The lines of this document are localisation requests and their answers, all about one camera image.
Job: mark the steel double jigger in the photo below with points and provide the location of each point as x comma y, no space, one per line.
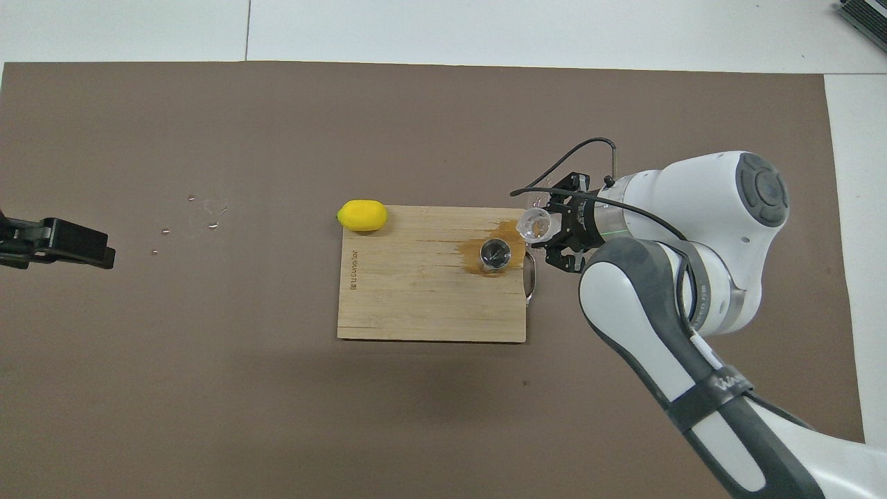
496,255

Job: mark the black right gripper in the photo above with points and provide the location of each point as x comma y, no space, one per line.
585,222

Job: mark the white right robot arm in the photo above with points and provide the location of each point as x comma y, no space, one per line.
707,201

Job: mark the brown table mat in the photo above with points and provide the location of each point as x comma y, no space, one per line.
277,416

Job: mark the yellow lemon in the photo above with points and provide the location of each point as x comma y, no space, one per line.
362,215

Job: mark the dark grey ribbed device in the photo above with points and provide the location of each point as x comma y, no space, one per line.
866,17

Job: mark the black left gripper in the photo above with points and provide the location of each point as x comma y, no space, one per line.
21,235

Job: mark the small clear glass cup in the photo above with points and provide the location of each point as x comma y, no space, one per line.
537,224

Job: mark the bamboo cutting board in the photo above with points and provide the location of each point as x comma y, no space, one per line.
416,291

